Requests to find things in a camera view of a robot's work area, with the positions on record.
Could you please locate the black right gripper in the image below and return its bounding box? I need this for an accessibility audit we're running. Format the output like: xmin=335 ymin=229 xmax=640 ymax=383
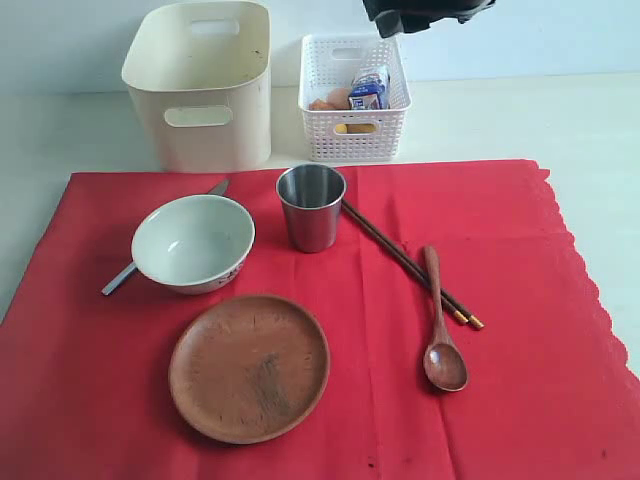
xmin=363 ymin=0 xmax=496 ymax=38

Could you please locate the blue white milk carton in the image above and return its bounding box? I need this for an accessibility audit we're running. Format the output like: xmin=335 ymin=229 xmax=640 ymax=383
xmin=348 ymin=65 xmax=390 ymax=110

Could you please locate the brown egg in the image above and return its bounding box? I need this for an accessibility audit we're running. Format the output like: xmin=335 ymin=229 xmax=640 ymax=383
xmin=326 ymin=88 xmax=351 ymax=110

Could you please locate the orange fried nugget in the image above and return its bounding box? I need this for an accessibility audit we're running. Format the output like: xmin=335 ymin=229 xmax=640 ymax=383
xmin=309 ymin=99 xmax=334 ymax=111

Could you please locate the yellow cheese wedge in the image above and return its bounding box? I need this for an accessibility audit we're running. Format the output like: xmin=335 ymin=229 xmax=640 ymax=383
xmin=347 ymin=123 xmax=376 ymax=135

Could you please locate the wooden spoon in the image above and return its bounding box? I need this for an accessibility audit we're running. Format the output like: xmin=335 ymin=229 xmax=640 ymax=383
xmin=423 ymin=246 xmax=468 ymax=392

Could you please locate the white perforated plastic basket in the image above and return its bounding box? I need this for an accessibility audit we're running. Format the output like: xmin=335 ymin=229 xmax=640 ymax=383
xmin=298 ymin=34 xmax=411 ymax=162

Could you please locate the steel cup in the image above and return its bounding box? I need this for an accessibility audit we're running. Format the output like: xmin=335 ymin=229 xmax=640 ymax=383
xmin=276 ymin=163 xmax=347 ymax=253

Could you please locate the cream plastic bin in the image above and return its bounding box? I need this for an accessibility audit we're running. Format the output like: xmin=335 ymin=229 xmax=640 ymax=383
xmin=121 ymin=1 xmax=271 ymax=173

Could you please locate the dark wooden chopstick lower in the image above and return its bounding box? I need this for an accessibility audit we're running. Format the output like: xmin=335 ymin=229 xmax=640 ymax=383
xmin=340 ymin=202 xmax=475 ymax=326

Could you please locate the dark wooden chopstick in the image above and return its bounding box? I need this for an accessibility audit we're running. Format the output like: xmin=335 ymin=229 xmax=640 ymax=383
xmin=341 ymin=197 xmax=485 ymax=330
xmin=340 ymin=202 xmax=475 ymax=326

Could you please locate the dark wooden chopstick upper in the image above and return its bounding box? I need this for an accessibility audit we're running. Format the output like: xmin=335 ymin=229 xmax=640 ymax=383
xmin=341 ymin=197 xmax=485 ymax=330

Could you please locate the white enamel bowl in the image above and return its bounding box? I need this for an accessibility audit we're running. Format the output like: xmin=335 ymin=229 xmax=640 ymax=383
xmin=131 ymin=194 xmax=256 ymax=295

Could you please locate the steel table knife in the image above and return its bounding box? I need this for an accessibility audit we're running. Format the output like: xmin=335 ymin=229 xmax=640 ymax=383
xmin=101 ymin=179 xmax=230 ymax=296

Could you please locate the brown wooden plate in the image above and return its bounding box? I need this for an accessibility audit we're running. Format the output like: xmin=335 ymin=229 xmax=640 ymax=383
xmin=168 ymin=295 xmax=330 ymax=445

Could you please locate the red table cloth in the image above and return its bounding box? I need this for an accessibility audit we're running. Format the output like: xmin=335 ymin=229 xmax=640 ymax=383
xmin=1 ymin=160 xmax=639 ymax=479

